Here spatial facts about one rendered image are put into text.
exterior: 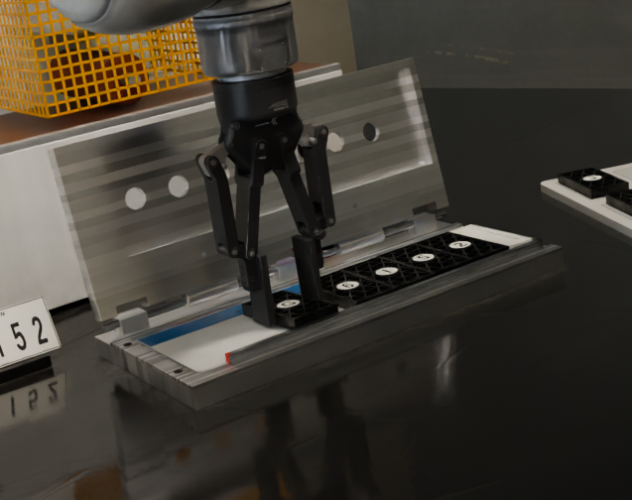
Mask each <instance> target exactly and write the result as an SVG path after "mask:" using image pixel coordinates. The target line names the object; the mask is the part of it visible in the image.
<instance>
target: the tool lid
mask: <svg viewBox="0 0 632 500"><path fill-rule="evenodd" d="M296 93H297V98H298V106H297V113H298V115H299V117H300V118H301V120H302V121H303V124H307V125H308V124H310V123H311V124H317V125H324V126H326V127H327V128H328V135H329V134H330V133H331V132H332V133H335V134H336V135H337V136H338V137H339V139H340V147H339V149H338V150H337V151H336V152H333V151H332V150H331V149H330V148H329V147H328V145H327V144H326V156H327V163H328V170H329V177H330V184H331V191H332V198H333V205H334V212H335V220H336V221H335V224H334V225H333V226H332V227H328V228H327V229H325V231H326V235H325V237H324V238H323V239H322V240H321V241H320V244H321V248H323V247H326V246H329V245H332V244H333V247H335V246H337V247H338V249H339V253H336V255H338V256H341V255H344V254H347V253H350V252H353V251H356V250H359V249H361V248H364V247H367V246H370V245H373V244H376V243H379V242H382V241H384V239H385V235H384V232H383V227H386V226H389V225H392V224H395V223H398V222H401V221H404V220H407V219H410V218H413V217H414V213H413V208H416V207H419V206H422V205H425V204H426V205H427V207H428V210H436V209H440V208H443V207H446V206H449V204H448V200H447V196H446V192H445V188H444V183H443V179H442V172H441V168H440V164H439V160H438V156H437V152H436V147H435V143H434V139H433V135H432V131H431V127H430V123H429V119H428V114H427V110H426V106H425V102H424V98H423V95H422V91H421V87H420V82H419V78H418V74H417V70H416V66H415V62H414V58H408V59H405V60H401V61H397V62H390V63H386V64H382V65H378V66H374V67H370V68H367V69H363V70H359V71H355V72H351V73H347V74H343V75H339V76H335V77H331V78H327V79H323V80H319V81H315V82H311V83H307V84H303V85H299V86H296ZM367 122H368V123H371V124H372V125H373V126H374V127H375V130H376V136H375V138H374V140H373V141H368V140H366V139H365V137H364V135H363V127H364V125H365V124H366V123H367ZM219 135H220V123H219V121H218V118H217V114H216V108H215V107H212V108H208V109H204V110H200V111H197V112H193V113H189V114H185V115H181V116H177V117H173V118H169V119H165V120H161V121H157V122H153V123H149V124H145V125H142V126H138V127H134V128H130V129H126V130H122V131H118V132H114V133H110V134H106V135H102V136H98V137H94V138H90V139H86V140H82V141H78V142H74V143H70V144H66V145H62V146H58V147H54V148H50V149H47V151H48V155H49V158H50V162H51V166H52V169H53V173H54V176H55V180H56V183H57V187H58V190H59V194H60V198H61V201H62V205H63V211H64V214H65V218H66V221H67V225H68V228H69V232H70V236H71V239H72V243H73V246H74V250H75V253H76V257H77V260H78V264H79V268H80V271H81V275H82V278H83V281H84V284H85V288H86V291H87V295H88V298H89V302H90V306H91V309H92V313H93V316H94V320H95V321H105V320H108V319H111V318H114V317H117V316H118V314H117V310H116V307H117V306H120V305H123V304H126V303H129V302H132V301H135V300H138V299H140V301H141V304H142V306H151V305H154V304H157V303H160V302H163V301H166V300H169V299H172V298H175V297H178V296H182V298H186V299H187V302H188V303H187V304H186V305H185V306H186V307H187V308H190V307H192V306H195V305H198V304H201V303H204V302H207V301H210V300H213V299H216V298H219V297H222V296H225V295H228V294H231V293H234V292H236V291H238V290H239V284H238V281H237V278H236V277H238V276H240V272H239V265H238V260H237V258H234V259H233V258H230V257H227V256H224V255H221V254H219V253H218V252H217V251H216V246H215V240H214V234H213V229H212V223H211V217H210V212H209V206H208V200H207V194H206V189H205V183H204V178H203V176H202V174H201V172H200V171H199V169H198V167H197V165H196V163H195V161H194V159H195V156H196V155H197V154H200V153H202V154H206V153H208V152H209V151H211V150H212V149H213V148H215V147H216V146H217V145H218V138H219ZM174 176H177V177H180V178H182V179H183V180H184V182H185V184H186V190H185V192H184V194H183V195H182V196H180V197H177V196H174V195H172V194H171V192H170V190H169V182H170V180H171V178H172V177H174ZM130 188H136V189H137V190H139V191H140V192H141V194H142V196H143V203H142V205H141V206H140V207H139V208H138V209H132V208H130V207H129V206H128V205H127V203H126V201H125V195H126V192H127V191H128V190H129V189H130ZM297 234H299V235H302V234H300V233H299V231H298V228H297V226H296V223H295V221H294V218H293V216H292V214H291V211H290V209H289V206H288V204H287V201H286V199H285V196H284V194H283V191H282V188H281V186H280V183H279V181H278V178H277V176H276V175H275V174H274V173H273V172H272V171H270V172H269V173H267V174H266V175H264V184H263V185H262V186H261V196H260V216H259V236H258V253H261V254H264V255H266V256H267V263H268V266H271V265H274V264H276V263H277V262H276V259H275V255H274V254H277V253H280V252H283V251H286V250H289V249H292V248H293V242H292V236H294V235H297Z"/></svg>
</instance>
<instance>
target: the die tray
mask: <svg viewBox="0 0 632 500"><path fill-rule="evenodd" d="M602 171H604V172H606V173H609V174H611V175H612V176H615V177H617V178H619V179H621V180H624V181H626V182H628V183H629V189H631V188H632V163H631V164H626V165H622V166H617V167H612V168H607V169H602ZM541 192H543V193H545V194H547V195H549V196H551V197H553V198H555V199H557V200H559V201H561V202H563V203H565V204H567V205H569V206H571V207H573V208H575V209H577V210H578V211H580V212H582V213H584V214H586V215H588V216H590V217H592V218H594V219H596V220H598V221H600V222H602V223H604V224H606V225H608V226H610V227H612V228H614V229H616V230H618V231H620V232H622V233H623V234H625V235H627V236H629V237H631V238H632V216H631V215H628V214H626V213H624V212H622V211H620V210H618V209H616V208H614V207H612V206H610V205H608V204H606V197H600V198H595V199H590V198H588V197H586V196H584V195H582V194H580V193H578V192H576V191H574V190H572V189H570V188H568V187H565V186H563V185H561V184H559V180H558V179H553V180H548V181H544V182H541Z"/></svg>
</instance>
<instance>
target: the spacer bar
mask: <svg viewBox="0 0 632 500"><path fill-rule="evenodd" d="M450 232H453V233H457V234H461V235H466V236H470V237H474V238H478V239H482V240H486V241H491V242H495V243H499V244H503V245H507V246H509V249H511V248H513V247H516V246H519V245H521V244H524V243H527V242H530V241H532V238H530V237H525V236H521V235H516V234H512V233H508V232H503V231H499V230H494V229H490V228H486V227H481V226H477V225H472V224H469V225H466V226H464V227H461V228H458V229H455V230H453V231H450Z"/></svg>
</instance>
